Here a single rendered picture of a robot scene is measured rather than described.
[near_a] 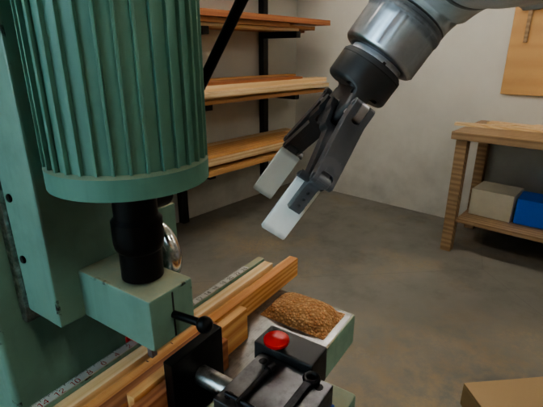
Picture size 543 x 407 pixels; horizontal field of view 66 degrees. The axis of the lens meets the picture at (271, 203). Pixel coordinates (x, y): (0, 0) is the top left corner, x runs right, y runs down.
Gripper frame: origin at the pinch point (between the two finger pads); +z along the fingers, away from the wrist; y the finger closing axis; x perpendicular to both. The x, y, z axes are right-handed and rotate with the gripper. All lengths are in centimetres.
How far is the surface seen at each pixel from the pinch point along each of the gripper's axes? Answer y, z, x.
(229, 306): 11.2, 21.2, -8.0
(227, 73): 322, 1, 3
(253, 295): 15.2, 19.5, -11.9
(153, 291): -4.4, 15.6, 6.6
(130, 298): -4.6, 17.6, 8.4
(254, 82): 278, -7, -16
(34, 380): 4.7, 43.5, 12.1
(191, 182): -5.8, 1.4, 10.1
